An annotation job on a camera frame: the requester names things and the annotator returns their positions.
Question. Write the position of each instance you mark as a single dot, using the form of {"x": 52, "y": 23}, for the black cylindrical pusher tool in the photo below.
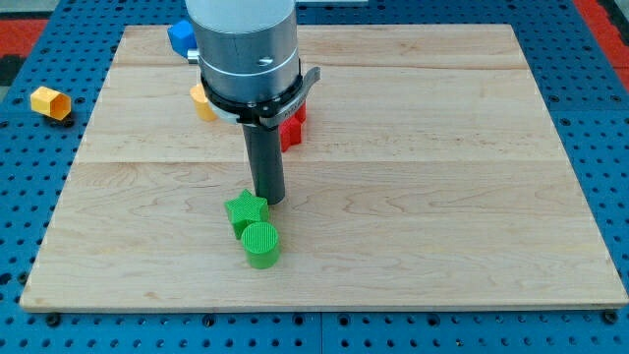
{"x": 264, "y": 154}

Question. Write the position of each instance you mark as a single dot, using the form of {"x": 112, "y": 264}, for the green star block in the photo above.
{"x": 244, "y": 210}

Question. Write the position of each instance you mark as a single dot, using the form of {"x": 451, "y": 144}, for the green cylinder block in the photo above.
{"x": 260, "y": 241}

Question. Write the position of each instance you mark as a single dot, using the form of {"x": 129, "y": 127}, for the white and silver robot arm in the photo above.
{"x": 250, "y": 71}

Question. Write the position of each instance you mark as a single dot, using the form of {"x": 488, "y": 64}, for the blue cube block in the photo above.
{"x": 182, "y": 37}

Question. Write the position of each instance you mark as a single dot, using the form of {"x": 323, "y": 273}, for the red star block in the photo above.
{"x": 291, "y": 130}

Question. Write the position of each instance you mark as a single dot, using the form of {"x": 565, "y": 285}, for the wooden board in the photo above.
{"x": 430, "y": 177}

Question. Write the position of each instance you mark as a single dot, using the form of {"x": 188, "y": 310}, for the yellow hexagon block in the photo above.
{"x": 51, "y": 103}

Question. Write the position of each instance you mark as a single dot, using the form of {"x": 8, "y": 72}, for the yellow heart block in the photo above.
{"x": 201, "y": 104}

